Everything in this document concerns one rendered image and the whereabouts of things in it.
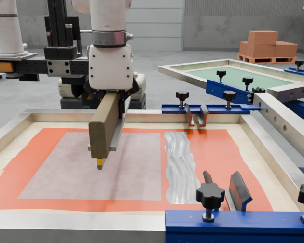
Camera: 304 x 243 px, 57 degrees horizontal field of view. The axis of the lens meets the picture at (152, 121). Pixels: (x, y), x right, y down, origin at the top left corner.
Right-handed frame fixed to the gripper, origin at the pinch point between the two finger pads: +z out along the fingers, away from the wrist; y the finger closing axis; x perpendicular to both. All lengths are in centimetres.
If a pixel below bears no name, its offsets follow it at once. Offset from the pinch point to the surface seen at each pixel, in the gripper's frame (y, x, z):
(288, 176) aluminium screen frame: -38.9, 13.2, 10.4
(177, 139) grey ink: -17.0, -11.1, 13.7
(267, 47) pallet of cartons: -290, -674, 74
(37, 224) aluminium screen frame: 8.8, 28.8, 10.3
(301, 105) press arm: -74, -53, 17
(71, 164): 10.9, 3.6, 14.0
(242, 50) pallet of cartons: -244, -725, 90
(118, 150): -0.2, -4.2, 14.0
